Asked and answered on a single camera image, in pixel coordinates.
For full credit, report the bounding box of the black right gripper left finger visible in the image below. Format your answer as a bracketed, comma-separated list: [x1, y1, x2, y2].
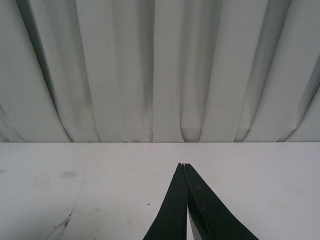
[144, 163, 188, 240]

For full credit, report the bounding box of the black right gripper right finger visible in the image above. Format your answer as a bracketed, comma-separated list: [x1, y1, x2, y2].
[185, 164, 257, 240]

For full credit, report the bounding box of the pale grey curtain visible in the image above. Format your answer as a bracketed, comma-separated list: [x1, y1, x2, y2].
[0, 0, 320, 143]

